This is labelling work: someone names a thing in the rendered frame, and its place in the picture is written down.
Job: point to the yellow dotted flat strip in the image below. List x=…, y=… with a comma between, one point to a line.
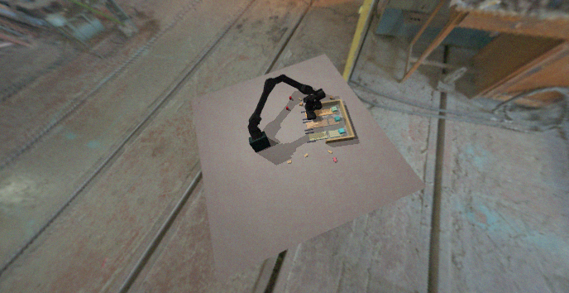
x=316, y=136

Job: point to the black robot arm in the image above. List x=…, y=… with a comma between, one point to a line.
x=270, y=83

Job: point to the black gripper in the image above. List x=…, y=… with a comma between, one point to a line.
x=309, y=111

